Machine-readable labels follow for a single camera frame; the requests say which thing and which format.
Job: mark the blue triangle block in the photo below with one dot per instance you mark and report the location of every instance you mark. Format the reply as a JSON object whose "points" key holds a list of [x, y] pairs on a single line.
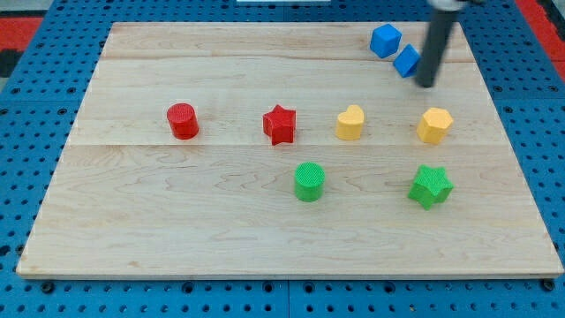
{"points": [[406, 62]]}

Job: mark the red cylinder block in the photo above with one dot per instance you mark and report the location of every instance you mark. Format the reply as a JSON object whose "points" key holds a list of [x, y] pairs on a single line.
{"points": [[183, 121]]}

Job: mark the green star block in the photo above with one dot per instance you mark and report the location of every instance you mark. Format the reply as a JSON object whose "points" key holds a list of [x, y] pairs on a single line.
{"points": [[430, 186]]}

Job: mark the red star block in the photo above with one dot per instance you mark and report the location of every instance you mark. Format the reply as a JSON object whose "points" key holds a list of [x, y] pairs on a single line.
{"points": [[279, 125]]}

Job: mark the blue cube block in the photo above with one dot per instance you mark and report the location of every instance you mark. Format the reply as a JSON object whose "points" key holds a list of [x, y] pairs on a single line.
{"points": [[385, 40]]}

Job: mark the yellow heart block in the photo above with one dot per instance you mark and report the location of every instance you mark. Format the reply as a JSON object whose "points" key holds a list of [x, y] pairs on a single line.
{"points": [[350, 123]]}

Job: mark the wooden board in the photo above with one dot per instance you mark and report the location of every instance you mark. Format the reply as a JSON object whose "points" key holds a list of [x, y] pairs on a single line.
{"points": [[129, 201]]}

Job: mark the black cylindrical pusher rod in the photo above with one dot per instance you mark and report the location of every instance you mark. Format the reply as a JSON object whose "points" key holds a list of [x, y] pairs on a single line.
{"points": [[439, 29]]}

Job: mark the green cylinder block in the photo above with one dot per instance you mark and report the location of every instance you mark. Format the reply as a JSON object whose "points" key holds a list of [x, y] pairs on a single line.
{"points": [[309, 179]]}

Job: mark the yellow hexagon block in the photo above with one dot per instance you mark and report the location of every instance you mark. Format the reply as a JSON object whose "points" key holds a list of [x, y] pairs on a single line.
{"points": [[434, 125]]}

